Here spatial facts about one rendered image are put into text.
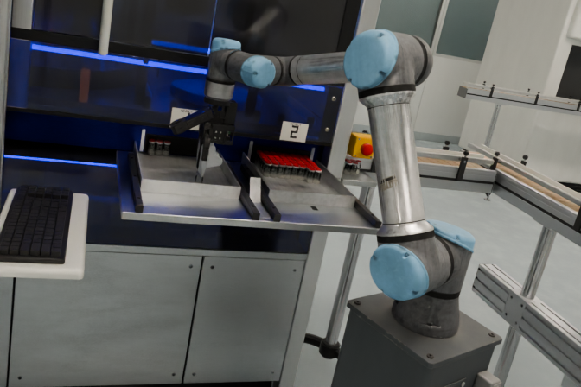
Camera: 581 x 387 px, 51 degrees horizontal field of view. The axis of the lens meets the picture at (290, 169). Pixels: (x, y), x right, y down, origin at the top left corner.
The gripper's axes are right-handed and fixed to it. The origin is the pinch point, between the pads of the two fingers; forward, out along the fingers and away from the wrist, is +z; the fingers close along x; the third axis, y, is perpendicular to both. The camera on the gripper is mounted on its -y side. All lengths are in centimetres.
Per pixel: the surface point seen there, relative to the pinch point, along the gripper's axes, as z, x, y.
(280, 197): 3.9, -5.9, 22.3
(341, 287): 53, 36, 69
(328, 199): 3.5, -5.9, 36.7
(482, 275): 41, 27, 123
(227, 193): 4.1, -5.9, 7.5
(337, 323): 69, 36, 70
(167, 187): 3.5, -5.9, -8.6
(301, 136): -7.7, 19.8, 34.5
